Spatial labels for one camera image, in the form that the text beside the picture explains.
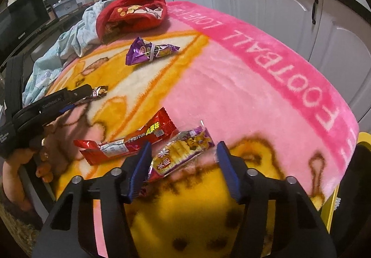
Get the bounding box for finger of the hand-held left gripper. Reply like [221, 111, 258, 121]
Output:
[59, 85, 92, 104]
[57, 102, 77, 114]

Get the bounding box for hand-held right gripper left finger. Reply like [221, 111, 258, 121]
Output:
[32, 142, 153, 258]

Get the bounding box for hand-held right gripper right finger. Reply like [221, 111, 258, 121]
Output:
[216, 141, 338, 258]

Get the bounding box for black candy wrapper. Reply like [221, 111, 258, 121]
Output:
[72, 85, 109, 106]

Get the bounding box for purple yellow cracker packet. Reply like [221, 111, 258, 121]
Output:
[146, 120, 217, 184]

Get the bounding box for yellow trash bin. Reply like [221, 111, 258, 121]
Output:
[326, 131, 371, 258]

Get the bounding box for person's left hand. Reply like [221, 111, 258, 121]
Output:
[2, 136, 55, 211]

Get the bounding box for red snack packet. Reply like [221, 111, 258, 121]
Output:
[73, 107, 178, 166]

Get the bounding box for light blue printed cloth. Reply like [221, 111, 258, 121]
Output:
[22, 0, 112, 108]

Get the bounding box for purple knotted snack packet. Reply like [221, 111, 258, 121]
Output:
[125, 36, 181, 66]

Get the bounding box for black microwave oven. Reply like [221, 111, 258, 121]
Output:
[0, 0, 51, 57]

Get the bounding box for pink printed blanket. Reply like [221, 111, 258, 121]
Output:
[43, 0, 360, 258]

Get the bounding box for red plush printed pouch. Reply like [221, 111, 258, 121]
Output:
[96, 0, 169, 45]

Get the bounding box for white kitchen cabinets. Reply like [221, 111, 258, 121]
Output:
[145, 0, 371, 131]

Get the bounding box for black cabinet handle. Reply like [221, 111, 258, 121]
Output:
[311, 0, 320, 25]

